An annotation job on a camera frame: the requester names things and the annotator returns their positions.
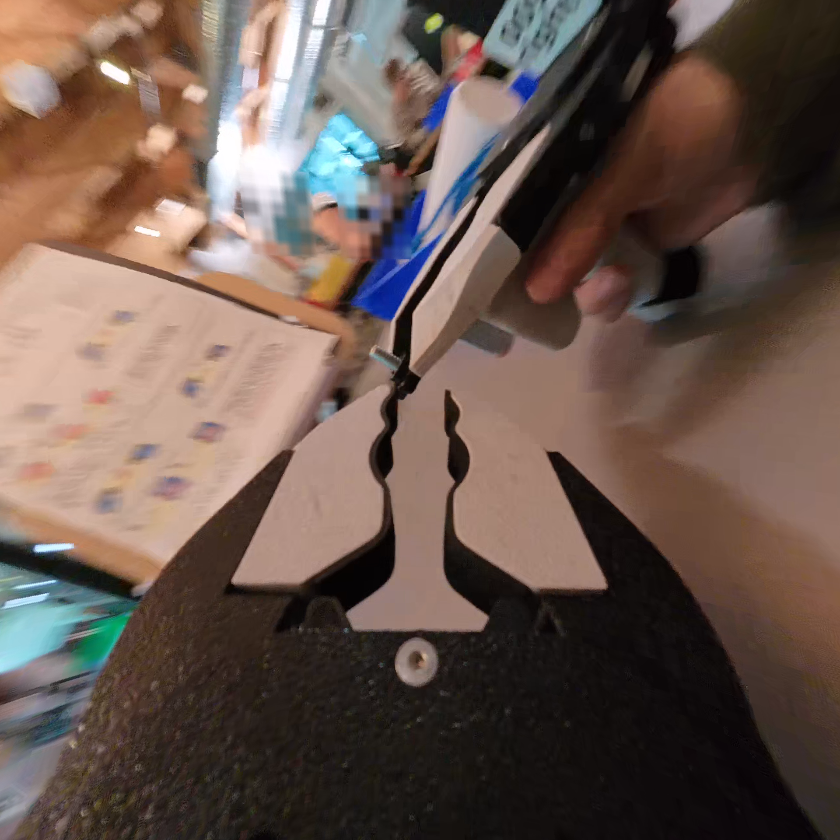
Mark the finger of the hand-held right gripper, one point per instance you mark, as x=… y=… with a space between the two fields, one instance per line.
x=453 y=295
x=502 y=180

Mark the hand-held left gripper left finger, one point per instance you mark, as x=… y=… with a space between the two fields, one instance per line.
x=315 y=512

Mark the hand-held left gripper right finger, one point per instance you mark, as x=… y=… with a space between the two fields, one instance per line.
x=525 y=518

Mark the black knob screw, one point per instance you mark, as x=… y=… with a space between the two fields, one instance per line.
x=403 y=382

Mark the person's right forearm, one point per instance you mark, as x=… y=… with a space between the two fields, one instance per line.
x=774 y=85

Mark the person's right hand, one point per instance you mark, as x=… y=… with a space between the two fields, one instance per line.
x=669 y=164

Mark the white paper roll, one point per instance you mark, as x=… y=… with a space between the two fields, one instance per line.
x=466 y=144

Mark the blue plastic bin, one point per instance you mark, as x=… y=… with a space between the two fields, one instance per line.
x=394 y=282

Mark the brown cardboard board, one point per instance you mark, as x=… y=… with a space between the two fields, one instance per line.
x=302 y=312

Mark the printed instruction sheet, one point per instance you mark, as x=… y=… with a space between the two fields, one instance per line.
x=144 y=407

